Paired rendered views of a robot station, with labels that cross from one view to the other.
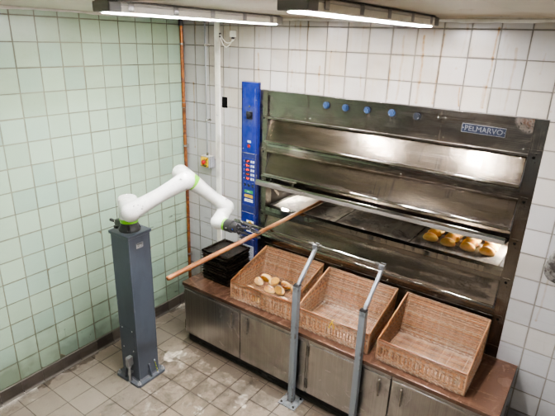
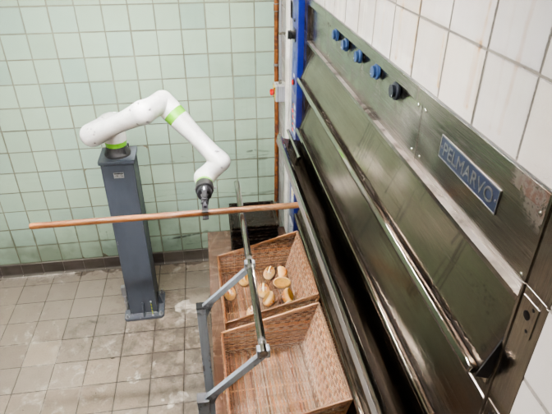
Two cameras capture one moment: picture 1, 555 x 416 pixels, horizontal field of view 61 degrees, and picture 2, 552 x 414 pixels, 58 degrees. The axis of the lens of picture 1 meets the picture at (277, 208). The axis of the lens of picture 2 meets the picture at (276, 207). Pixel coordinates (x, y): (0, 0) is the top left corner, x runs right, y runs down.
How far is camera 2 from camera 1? 2.41 m
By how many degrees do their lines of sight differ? 44
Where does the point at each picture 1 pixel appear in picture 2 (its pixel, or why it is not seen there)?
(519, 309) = not seen: outside the picture
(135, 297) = (117, 229)
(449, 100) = (429, 66)
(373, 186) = (354, 207)
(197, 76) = not seen: outside the picture
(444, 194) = (408, 284)
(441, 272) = not seen: outside the picture
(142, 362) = (133, 298)
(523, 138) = (525, 239)
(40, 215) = (72, 113)
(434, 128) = (412, 129)
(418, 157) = (388, 182)
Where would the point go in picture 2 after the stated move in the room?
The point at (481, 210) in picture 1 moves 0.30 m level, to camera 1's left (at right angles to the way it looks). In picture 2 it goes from (434, 366) to (338, 302)
